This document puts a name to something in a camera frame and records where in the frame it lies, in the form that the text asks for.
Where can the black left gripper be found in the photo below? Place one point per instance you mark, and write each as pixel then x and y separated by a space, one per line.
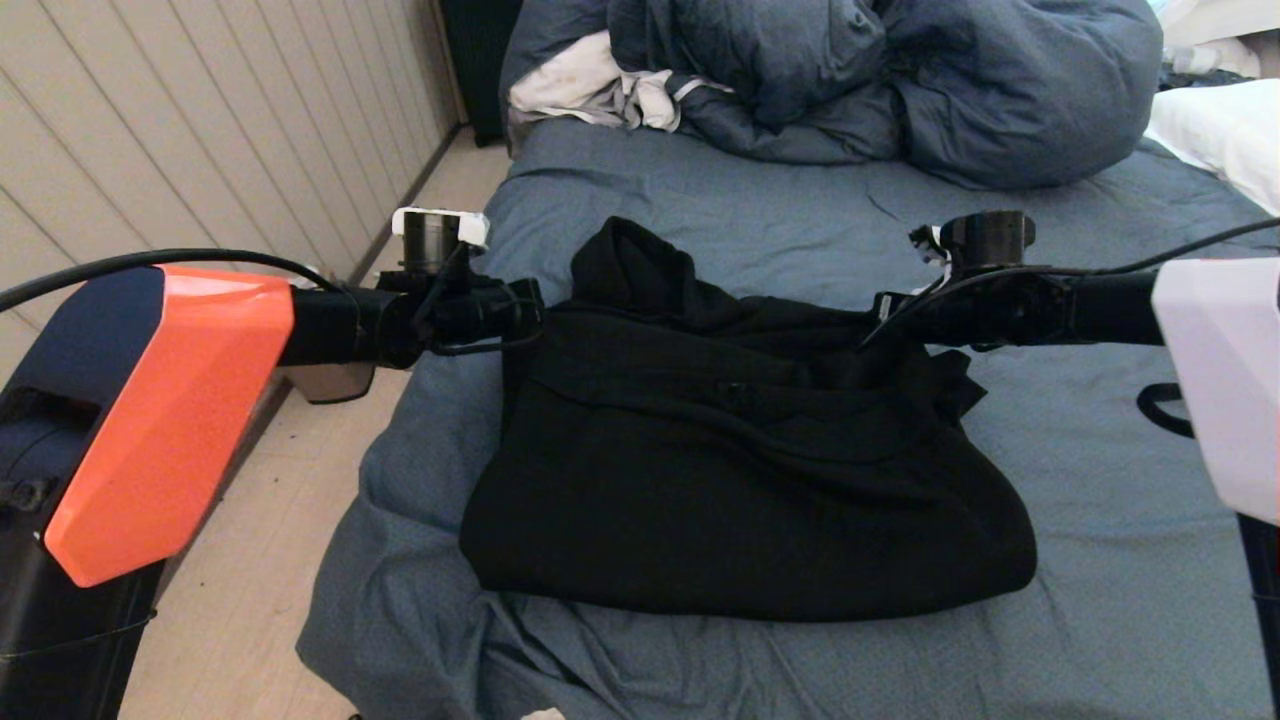
pixel 515 310

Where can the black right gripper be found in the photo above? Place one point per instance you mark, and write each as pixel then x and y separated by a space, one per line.
pixel 905 315

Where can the black hoodie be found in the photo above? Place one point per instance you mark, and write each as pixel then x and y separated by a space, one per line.
pixel 750 480

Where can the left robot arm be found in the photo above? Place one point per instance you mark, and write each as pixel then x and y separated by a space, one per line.
pixel 170 420

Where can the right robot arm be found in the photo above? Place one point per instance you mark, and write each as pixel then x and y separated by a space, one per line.
pixel 1220 380

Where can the blue-sheeted bed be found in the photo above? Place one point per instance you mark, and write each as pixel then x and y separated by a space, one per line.
pixel 800 200

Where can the brown trash bin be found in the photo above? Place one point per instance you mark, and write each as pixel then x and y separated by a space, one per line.
pixel 330 382

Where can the crumpled white garment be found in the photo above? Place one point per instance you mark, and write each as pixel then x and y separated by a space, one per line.
pixel 570 85

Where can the dark blue duvet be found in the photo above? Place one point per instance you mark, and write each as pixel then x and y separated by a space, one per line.
pixel 1000 100

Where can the black cabinet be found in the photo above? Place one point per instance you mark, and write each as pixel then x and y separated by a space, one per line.
pixel 480 60

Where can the white pillow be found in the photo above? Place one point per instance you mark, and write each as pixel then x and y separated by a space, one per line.
pixel 1230 130

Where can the beige crumpled item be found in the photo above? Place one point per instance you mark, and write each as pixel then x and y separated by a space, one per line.
pixel 1205 58

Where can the small white object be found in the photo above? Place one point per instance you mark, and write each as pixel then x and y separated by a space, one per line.
pixel 545 715

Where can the white blanket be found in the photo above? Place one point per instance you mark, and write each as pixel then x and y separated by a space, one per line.
pixel 1225 18

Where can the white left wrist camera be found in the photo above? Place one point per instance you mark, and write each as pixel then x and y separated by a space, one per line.
pixel 472 228

